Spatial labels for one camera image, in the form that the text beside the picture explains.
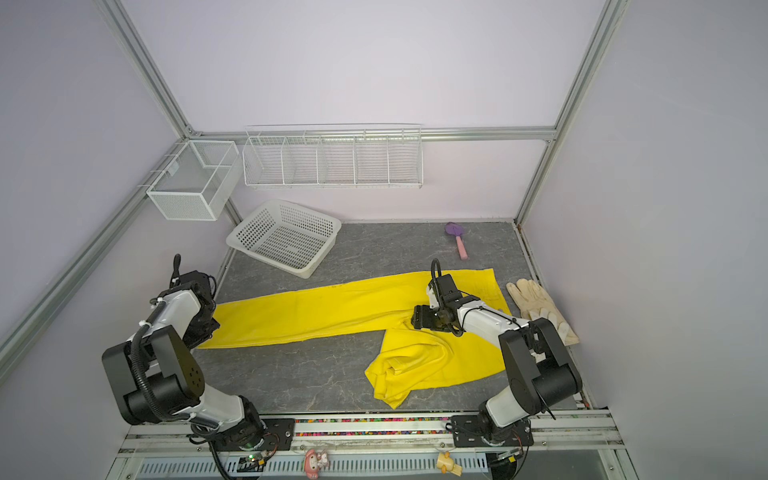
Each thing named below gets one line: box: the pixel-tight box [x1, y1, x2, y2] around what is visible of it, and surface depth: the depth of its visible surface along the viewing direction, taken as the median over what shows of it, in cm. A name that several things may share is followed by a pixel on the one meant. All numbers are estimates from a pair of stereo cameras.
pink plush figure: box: [304, 448, 329, 480], surface depth 69 cm
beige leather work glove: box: [506, 278, 580, 346], surface depth 101 cm
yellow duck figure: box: [436, 451, 463, 477], surface depth 69 cm
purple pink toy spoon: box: [444, 222, 469, 261], surface depth 117 cm
